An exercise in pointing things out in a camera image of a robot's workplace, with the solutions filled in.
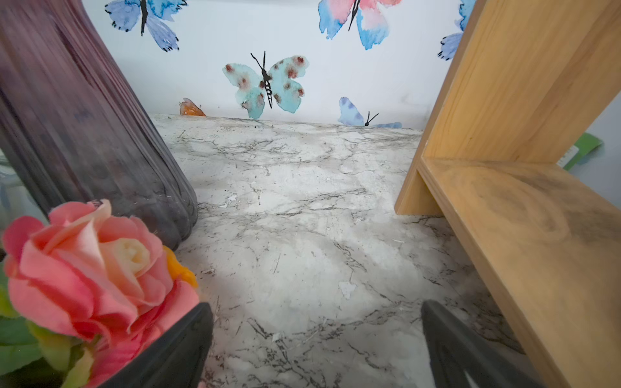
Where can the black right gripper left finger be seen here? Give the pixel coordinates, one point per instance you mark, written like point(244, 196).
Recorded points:
point(176, 359)

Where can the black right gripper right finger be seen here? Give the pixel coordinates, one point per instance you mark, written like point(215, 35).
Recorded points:
point(459, 356)

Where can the orange artificial flower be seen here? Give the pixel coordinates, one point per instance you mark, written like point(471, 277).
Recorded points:
point(177, 271)

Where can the pink artificial rose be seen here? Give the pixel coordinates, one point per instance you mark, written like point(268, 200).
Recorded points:
point(93, 288)

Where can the purple ribbed glass vase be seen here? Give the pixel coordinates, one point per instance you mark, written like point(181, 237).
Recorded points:
point(73, 128)

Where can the wooden corner shelf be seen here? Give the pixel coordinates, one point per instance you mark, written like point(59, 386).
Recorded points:
point(528, 79)

